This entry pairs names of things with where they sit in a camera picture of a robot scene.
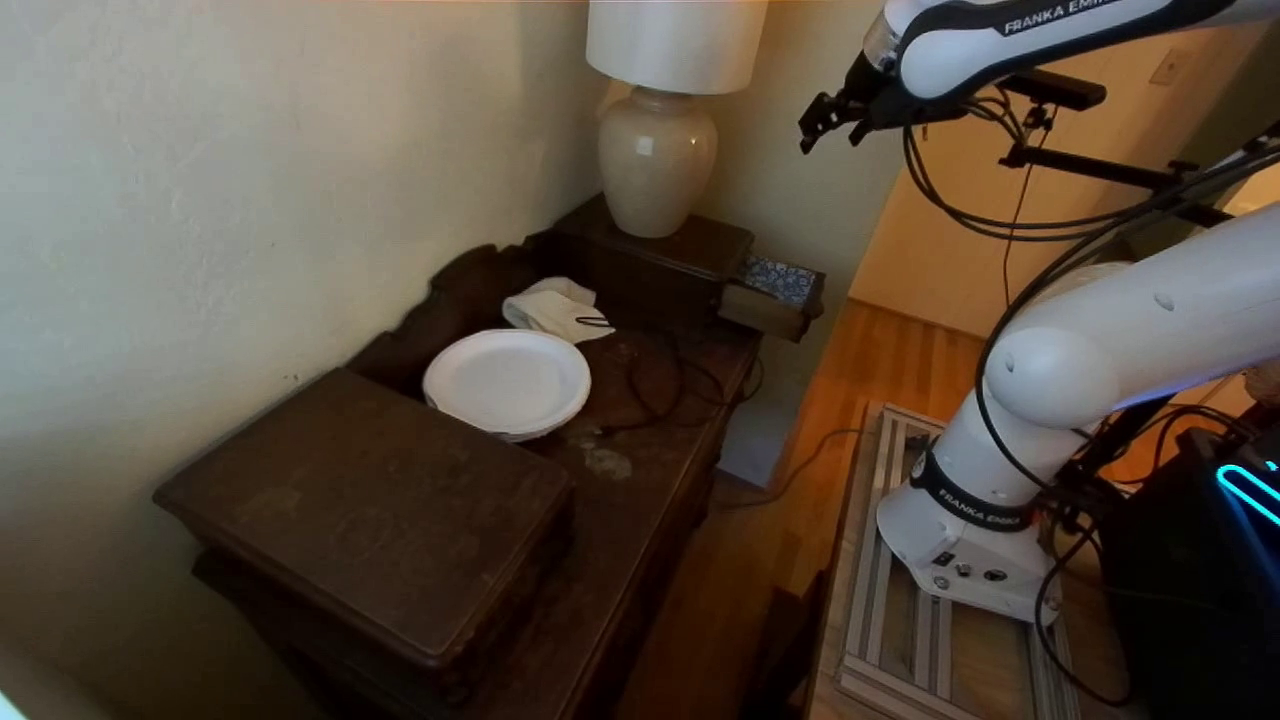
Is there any small dark wooden drawer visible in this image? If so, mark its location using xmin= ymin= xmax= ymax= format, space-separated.
xmin=712 ymin=254 xmax=829 ymax=350

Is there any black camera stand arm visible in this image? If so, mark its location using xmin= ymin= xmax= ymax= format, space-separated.
xmin=996 ymin=137 xmax=1242 ymax=228

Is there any wide dark wooden drawer box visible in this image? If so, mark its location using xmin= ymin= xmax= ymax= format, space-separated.
xmin=150 ymin=364 xmax=579 ymax=702

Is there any grey flat floor box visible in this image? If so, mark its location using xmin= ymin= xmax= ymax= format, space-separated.
xmin=712 ymin=397 xmax=798 ymax=495

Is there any dark wooden dresser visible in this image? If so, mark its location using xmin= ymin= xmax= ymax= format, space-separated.
xmin=150 ymin=192 xmax=834 ymax=720

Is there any wooden robot mounting platform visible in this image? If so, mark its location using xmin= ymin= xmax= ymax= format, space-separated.
xmin=804 ymin=400 xmax=1114 ymax=720

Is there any thin black cable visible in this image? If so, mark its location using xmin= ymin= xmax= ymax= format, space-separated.
xmin=571 ymin=322 xmax=768 ymax=448

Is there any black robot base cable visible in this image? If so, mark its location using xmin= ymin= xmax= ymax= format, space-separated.
xmin=1028 ymin=517 xmax=1141 ymax=711

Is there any white plate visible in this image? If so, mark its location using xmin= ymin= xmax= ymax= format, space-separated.
xmin=419 ymin=323 xmax=595 ymax=446

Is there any thin floor cable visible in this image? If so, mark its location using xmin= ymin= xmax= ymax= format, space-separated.
xmin=708 ymin=419 xmax=871 ymax=517

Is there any white crumpled cloth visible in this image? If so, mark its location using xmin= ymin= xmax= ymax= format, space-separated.
xmin=497 ymin=271 xmax=621 ymax=350

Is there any black bar camera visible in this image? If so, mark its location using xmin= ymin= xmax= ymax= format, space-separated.
xmin=996 ymin=69 xmax=1114 ymax=116

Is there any white lamp shade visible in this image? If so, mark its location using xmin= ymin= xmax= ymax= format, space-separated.
xmin=586 ymin=0 xmax=776 ymax=99

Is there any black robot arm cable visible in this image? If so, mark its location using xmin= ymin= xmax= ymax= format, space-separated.
xmin=901 ymin=84 xmax=1280 ymax=432

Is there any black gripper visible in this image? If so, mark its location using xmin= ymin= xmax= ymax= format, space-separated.
xmin=798 ymin=51 xmax=927 ymax=158

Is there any black computer with blue light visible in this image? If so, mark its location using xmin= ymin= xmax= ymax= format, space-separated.
xmin=1102 ymin=418 xmax=1280 ymax=720

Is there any beige ceramic lamp base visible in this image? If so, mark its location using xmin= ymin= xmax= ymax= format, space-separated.
xmin=591 ymin=84 xmax=725 ymax=244

